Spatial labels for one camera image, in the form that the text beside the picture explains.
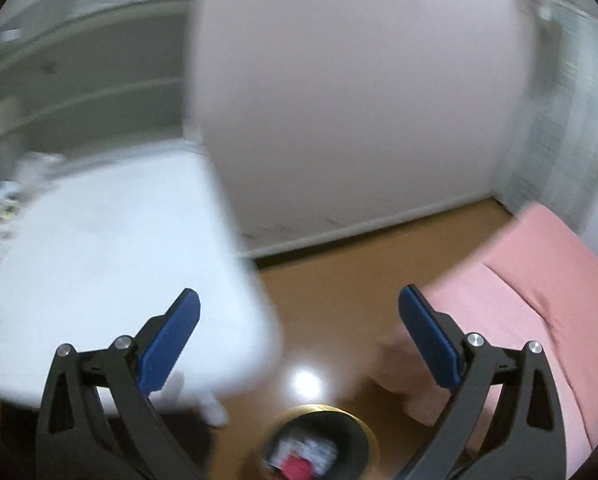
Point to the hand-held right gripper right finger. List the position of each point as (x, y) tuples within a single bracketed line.
[(426, 337)]

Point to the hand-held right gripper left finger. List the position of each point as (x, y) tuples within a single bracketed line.
[(171, 340)]

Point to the black bin with gold rim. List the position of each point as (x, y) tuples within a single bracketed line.
[(351, 442)]

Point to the white table leg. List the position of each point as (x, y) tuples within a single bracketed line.
[(214, 407)]

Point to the pink blanket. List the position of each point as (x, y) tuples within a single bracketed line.
[(529, 270)]

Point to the crumpled white wrappers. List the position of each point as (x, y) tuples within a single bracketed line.
[(316, 447)]

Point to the red packet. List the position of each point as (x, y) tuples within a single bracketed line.
[(299, 469)]

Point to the pale curtain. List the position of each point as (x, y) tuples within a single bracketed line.
[(559, 110)]

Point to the grey shelving unit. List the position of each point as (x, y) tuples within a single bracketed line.
[(89, 60)]

